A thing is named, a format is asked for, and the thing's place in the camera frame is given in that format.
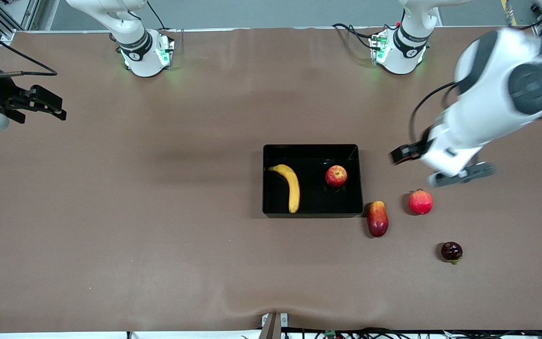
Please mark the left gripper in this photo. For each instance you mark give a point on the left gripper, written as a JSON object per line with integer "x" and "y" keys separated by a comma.
{"x": 416, "y": 150}

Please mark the red yellow apple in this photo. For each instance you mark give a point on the red yellow apple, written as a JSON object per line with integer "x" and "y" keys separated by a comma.
{"x": 336, "y": 176}

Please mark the black rectangular plastic box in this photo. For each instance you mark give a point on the black rectangular plastic box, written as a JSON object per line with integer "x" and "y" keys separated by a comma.
{"x": 313, "y": 202}

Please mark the yellow banana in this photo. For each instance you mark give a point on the yellow banana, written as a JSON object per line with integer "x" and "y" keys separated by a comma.
{"x": 293, "y": 188}

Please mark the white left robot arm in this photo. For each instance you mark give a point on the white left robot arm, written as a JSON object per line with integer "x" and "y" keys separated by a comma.
{"x": 487, "y": 70}

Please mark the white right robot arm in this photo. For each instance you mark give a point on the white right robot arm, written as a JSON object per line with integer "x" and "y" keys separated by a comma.
{"x": 132, "y": 33}

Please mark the red pomegranate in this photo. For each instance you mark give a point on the red pomegranate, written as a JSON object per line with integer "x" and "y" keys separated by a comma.
{"x": 420, "y": 202}

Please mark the red yellow mango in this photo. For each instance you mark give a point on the red yellow mango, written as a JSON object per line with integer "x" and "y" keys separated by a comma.
{"x": 377, "y": 220}

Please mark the dark purple mangosteen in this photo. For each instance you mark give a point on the dark purple mangosteen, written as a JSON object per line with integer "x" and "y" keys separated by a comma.
{"x": 451, "y": 251}

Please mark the brown table cover mat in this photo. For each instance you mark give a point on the brown table cover mat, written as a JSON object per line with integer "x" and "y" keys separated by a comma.
{"x": 111, "y": 212}

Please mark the yellow floor tape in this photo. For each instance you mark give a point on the yellow floor tape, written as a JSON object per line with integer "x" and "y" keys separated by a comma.
{"x": 509, "y": 12}

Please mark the aluminium frame profile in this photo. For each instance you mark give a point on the aluminium frame profile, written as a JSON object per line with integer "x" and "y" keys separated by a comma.
{"x": 21, "y": 14}

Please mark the grey metal mount bracket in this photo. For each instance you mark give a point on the grey metal mount bracket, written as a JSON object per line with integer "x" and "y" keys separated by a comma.
{"x": 273, "y": 325}

